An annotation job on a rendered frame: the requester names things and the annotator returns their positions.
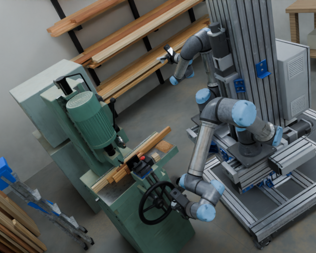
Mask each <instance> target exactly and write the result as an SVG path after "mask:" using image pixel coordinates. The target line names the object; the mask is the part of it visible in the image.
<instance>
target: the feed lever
mask: <svg viewBox="0 0 316 253"><path fill-rule="evenodd" d="M110 102H111V103H112V114H113V128H114V130H115V131H116V133H118V132H119V131H120V128H119V127H118V125H116V124H115V110H114V103H115V102H116V99H115V98H114V97H112V98H111V99H110Z"/></svg>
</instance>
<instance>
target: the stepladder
mask: <svg viewBox="0 0 316 253"><path fill-rule="evenodd" d="M11 172H13V171H12V169H11V168H10V167H9V166H8V164H7V161H6V159H5V158H4V157H1V158H0V191H2V190H4V189H5V188H7V187H8V188H9V189H11V190H12V191H13V192H14V193H16V194H17V195H18V196H19V197H21V198H22V199H23V200H24V201H26V202H27V204H28V205H29V206H31V207H33V208H34V209H36V210H37V211H38V212H40V213H41V214H42V215H43V216H45V217H46V218H47V219H48V220H50V221H51V222H52V223H53V224H55V225H56V226H57V227H58V228H60V229H61V230H62V231H63V232H65V233H66V234H67V235H69V236H70V237H71V238H72V239H74V240H75V241H76V242H77V243H79V244H80V245H81V246H82V247H84V250H86V251H87V250H88V246H87V244H86V243H85V242H84V243H83V242H82V241H81V240H80V239H78V238H77V237H76V236H75V235H73V234H72V233H75V234H76V235H77V236H78V237H79V238H81V237H82V238H84V239H85V240H86V241H88V242H89V243H90V244H91V245H94V241H93V239H92V238H91V237H89V236H87V235H86V234H85V233H87V232H88V231H87V229H86V228H84V227H82V226H81V225H80V224H78V223H77V221H76V220H75V218H74V216H71V217H69V216H68V215H66V214H65V213H64V212H62V211H61V210H60V208H59V206H58V205H57V203H55V204H54V205H53V203H52V202H50V201H48V200H46V199H45V198H43V197H42V196H41V194H40V192H39V190H38V189H35V190H33V189H31V188H30V187H29V186H27V185H26V184H25V183H23V182H22V181H21V180H20V179H19V177H18V175H17V173H16V172H15V173H13V174H11ZM20 185H21V186H20ZM22 186H23V187H22ZM24 188H25V189H24ZM26 189H27V190H28V191H27V190H26ZM46 204H47V205H49V206H50V207H49V206H47V205H46ZM49 214H50V215H51V216H52V217H51V216H50V215H49ZM61 215H62V216H63V217H65V218H66V219H67V220H66V219H65V218H63V217H62V216H61ZM56 219H57V220H59V221H60V222H61V223H62V224H64V225H65V226H66V227H67V228H69V229H70V230H71V232H70V231H68V230H67V229H66V228H65V227H64V226H62V225H61V224H60V223H59V222H57V221H56ZM79 229H81V230H83V231H84V232H85V233H83V232H82V231H81V230H79Z"/></svg>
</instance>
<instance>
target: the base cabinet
mask: <svg viewBox="0 0 316 253"><path fill-rule="evenodd" d="M166 190H167V191H168V193H169V194H170V192H171V191H172V190H171V188H170V187H169V186H166ZM163 198H164V199H165V201H166V202H167V204H168V205H169V206H170V203H171V202H170V201H169V199H168V198H167V197H166V195H165V193H163ZM98 204H99V206H100V207H101V208H102V210H103V211H104V212H105V214H106V215H107V216H108V218H109V219H110V220H111V222H112V223H113V224H114V226H115V227H116V228H117V230H118V231H119V232H120V234H121V235H122V236H123V237H124V238H125V239H126V240H127V241H128V242H129V243H130V244H131V245H132V246H133V247H134V248H135V249H136V250H137V252H138V253H178V252H179V251H180V250H181V249H182V247H183V246H184V245H185V244H186V243H187V242H188V241H189V240H190V238H191V237H192V236H193V235H194V234H195V231H194V229H193V227H192V225H191V223H190V221H189V219H188V220H185V219H183V218H182V217H181V215H182V214H181V213H180V211H179V212H177V211H174V210H172V211H171V213H170V214H169V215H168V216H167V218H165V219H164V220H163V221H162V222H160V223H158V224H155V225H147V224H144V223H143V222H142V221H141V219H140V217H139V214H138V209H137V210H136V211H135V212H134V213H133V214H132V215H131V216H130V217H129V218H127V219H126V220H125V221H124V222H123V223H122V222H121V221H120V220H119V219H118V218H116V217H115V215H114V214H113V213H112V212H111V211H110V210H109V209H108V208H107V207H106V206H105V205H104V204H103V203H102V202H101V201H98ZM151 205H152V202H151V201H150V200H149V199H147V200H146V201H145V204H144V207H143V209H146V208H148V207H150V206H151ZM164 213H165V212H164V211H163V210H162V209H157V208H156V207H154V208H152V209H150V210H148V211H146V212H145V213H143V214H144V217H145V218H146V219H147V220H155V219H158V218H159V217H161V216H162V215H163V214H164Z"/></svg>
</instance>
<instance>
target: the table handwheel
mask: <svg viewBox="0 0 316 253"><path fill-rule="evenodd" d="M159 186H163V188H162V191H161V194H160V196H159V197H158V200H154V199H153V198H152V197H151V196H150V193H151V192H152V191H153V190H154V189H156V188H157V187H159ZM166 186H169V187H170V188H171V190H173V189H174V188H175V186H174V185H173V184H172V183H171V182H169V181H159V182H157V183H155V184H153V185H152V186H150V187H149V188H148V189H147V191H146V192H145V193H142V192H141V191H140V193H141V194H142V195H143V196H142V198H141V201H140V203H139V208H138V214H139V217H140V219H141V221H142V222H143V223H144V224H147V225H155V224H158V223H160V222H162V221H163V220H164V219H165V218H167V216H168V215H169V214H170V213H171V211H172V208H171V203H172V201H173V200H174V199H173V198H172V201H171V203H170V206H169V207H168V209H167V210H166V209H165V208H164V207H163V205H164V201H163V200H162V196H163V193H164V190H165V188H166ZM146 199H149V200H150V201H151V202H152V205H151V206H150V207H148V208H146V209H143V207H144V204H145V201H146ZM154 207H156V208H157V209H162V210H163V211H164V212H165V213H164V214H163V215H162V216H161V217H159V218H158V219H155V220H147V219H146V218H145V217H144V214H143V213H145V212H146V211H148V210H150V209H152V208H154Z"/></svg>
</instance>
